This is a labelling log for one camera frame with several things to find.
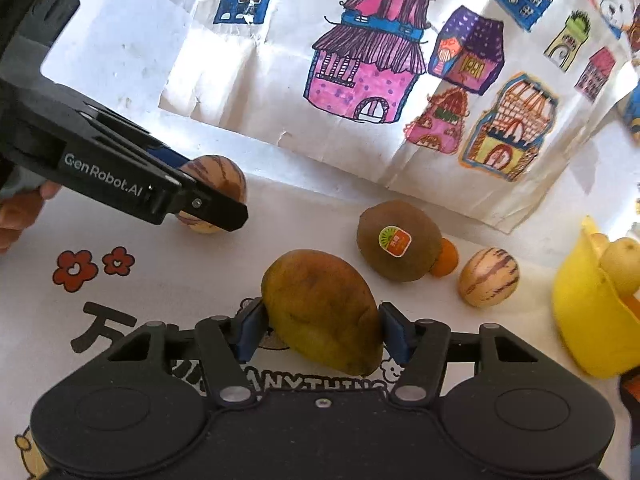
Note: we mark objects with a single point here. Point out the yellow green mango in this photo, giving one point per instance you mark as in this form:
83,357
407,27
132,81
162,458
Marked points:
320,305

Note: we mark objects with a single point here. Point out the yellow plastic bowl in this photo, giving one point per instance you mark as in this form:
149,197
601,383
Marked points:
585,320

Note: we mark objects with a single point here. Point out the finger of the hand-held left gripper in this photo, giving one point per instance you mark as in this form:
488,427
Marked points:
215,210
167,155

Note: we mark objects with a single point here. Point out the small orange kumquat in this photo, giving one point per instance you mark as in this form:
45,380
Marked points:
446,258

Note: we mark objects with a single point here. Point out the small yellow fruit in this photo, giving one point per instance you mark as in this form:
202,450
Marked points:
596,244

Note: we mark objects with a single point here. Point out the colourful houses paper drawing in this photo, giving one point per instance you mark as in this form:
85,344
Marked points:
350,60

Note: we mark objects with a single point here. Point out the yellow pear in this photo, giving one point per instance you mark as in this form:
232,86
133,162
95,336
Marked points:
622,265

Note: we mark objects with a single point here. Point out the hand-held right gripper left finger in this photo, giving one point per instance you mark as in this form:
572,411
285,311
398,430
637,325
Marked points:
250,332

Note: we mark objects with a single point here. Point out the person's left hand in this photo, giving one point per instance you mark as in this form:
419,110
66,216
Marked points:
22,215

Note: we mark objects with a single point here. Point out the striped pepino melon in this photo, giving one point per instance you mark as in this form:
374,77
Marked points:
220,177
488,277

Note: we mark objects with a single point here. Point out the white printed table cloth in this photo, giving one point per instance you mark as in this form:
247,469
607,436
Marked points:
150,280

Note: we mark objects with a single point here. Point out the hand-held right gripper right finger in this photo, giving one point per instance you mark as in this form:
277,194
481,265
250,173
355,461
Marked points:
395,335

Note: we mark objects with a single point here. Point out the brown kiwi with sticker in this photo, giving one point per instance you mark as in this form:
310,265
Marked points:
400,242

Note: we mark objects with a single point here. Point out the orange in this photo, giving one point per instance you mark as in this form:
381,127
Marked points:
632,306

